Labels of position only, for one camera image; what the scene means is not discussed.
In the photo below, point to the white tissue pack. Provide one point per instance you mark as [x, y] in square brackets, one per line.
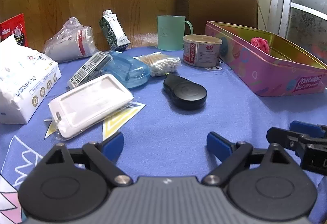
[27, 76]

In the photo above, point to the white phone case package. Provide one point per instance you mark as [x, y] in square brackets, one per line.
[101, 100]

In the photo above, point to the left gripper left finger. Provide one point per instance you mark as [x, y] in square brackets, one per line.
[102, 158]

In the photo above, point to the bagged paper cups stack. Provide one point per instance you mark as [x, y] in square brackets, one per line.
[72, 42]

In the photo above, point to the green plastic mug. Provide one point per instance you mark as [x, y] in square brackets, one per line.
[171, 30]

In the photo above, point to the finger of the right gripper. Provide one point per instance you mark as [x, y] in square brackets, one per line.
[313, 130]
[287, 139]

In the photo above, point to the green white milk carton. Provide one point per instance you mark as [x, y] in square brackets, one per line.
[113, 32]

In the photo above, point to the black oval case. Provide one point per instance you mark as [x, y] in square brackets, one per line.
[183, 93]

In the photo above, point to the blue patterned tablecloth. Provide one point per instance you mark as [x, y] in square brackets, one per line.
[161, 140]

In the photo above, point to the red box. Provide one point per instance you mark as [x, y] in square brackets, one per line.
[14, 26]

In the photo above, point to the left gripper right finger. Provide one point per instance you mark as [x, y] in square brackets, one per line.
[233, 157]

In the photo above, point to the pink knitted yarn item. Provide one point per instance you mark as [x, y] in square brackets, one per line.
[261, 44]

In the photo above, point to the pink macaron biscuit tin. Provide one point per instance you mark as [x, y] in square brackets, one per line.
[288, 69]

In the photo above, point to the round tin can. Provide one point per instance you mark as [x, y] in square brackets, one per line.
[201, 50]

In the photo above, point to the brown chair back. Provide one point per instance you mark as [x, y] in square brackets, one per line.
[198, 12]

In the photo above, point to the cotton swabs bag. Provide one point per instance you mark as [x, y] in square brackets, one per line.
[160, 64]

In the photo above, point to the blue plastic case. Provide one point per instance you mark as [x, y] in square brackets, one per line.
[129, 71]

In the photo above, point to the barcode labelled black package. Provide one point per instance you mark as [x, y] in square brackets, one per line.
[88, 70]

